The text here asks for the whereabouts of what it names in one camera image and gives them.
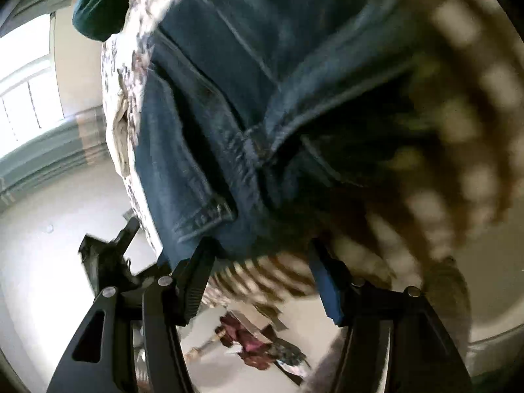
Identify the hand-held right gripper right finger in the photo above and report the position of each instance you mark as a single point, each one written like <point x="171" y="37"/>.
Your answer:
<point x="331" y="294"/>

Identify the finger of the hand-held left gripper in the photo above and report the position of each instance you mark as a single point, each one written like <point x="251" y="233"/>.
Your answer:
<point x="127" y="233"/>

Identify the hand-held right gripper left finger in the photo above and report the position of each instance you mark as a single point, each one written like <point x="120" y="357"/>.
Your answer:
<point x="192" y="286"/>

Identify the dark blue jeans pants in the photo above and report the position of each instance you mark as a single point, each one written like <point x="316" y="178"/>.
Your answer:
<point x="245" y="90"/>

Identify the folded white pants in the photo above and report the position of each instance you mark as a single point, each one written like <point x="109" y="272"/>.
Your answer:
<point x="120" y="147"/>

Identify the bed with floral sheet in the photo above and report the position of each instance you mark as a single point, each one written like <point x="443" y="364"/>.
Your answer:
<point x="118" y="61"/>

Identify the barred window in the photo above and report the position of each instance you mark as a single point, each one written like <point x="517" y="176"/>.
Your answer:
<point x="28" y="90"/>

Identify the teal plush blanket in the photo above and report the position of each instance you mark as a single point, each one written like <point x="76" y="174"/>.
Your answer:
<point x="102" y="4"/>

